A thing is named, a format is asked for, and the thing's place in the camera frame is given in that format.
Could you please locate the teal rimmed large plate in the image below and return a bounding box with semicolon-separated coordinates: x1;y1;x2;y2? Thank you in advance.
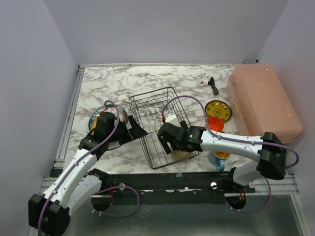
88;103;128;131

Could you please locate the beige ceramic bowl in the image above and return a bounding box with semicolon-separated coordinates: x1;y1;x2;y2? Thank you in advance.
170;150;192;161

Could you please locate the black front table rail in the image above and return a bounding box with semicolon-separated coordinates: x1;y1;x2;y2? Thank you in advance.
88;169;255;205

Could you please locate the black and white pipe fitting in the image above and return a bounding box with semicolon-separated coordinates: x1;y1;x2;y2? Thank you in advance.
199;77;219;96

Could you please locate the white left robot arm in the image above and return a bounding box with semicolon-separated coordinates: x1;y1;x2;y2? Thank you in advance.
28;112;148;236

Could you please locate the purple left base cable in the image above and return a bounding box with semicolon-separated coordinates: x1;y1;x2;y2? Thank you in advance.
91;184;140;218

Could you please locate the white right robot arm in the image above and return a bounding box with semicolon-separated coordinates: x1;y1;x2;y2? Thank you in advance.
157;122;286;186

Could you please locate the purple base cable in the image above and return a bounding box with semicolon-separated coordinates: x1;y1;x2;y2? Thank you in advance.
225;177;273;214
91;184;140;218

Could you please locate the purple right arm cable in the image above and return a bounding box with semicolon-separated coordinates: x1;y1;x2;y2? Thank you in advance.
162;95;300;169

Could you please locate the blue butterfly mug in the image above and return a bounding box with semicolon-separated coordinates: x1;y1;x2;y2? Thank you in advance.
208;151;231;172

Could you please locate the aluminium side rail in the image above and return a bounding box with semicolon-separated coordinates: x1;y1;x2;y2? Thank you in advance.
53;65;84;169

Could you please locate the yellow patterned plate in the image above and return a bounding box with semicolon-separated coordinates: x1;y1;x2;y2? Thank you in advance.
205;100;232;122

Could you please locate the yellow woven bamboo plate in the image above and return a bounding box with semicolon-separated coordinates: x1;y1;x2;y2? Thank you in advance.
90;120;96;131

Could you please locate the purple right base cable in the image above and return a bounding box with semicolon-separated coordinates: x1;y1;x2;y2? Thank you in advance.
225;177;273;214

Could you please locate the pink plastic storage box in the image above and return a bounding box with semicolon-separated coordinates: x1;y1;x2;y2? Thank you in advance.
226;63;303;144

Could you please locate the dark wire dish rack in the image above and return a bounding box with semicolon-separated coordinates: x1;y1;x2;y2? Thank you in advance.
128;87;200;170

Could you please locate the orange mug black handle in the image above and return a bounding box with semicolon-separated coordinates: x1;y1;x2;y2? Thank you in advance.
207;117;224;132

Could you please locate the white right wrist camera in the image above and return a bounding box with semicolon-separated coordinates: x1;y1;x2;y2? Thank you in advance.
162;113;179;126

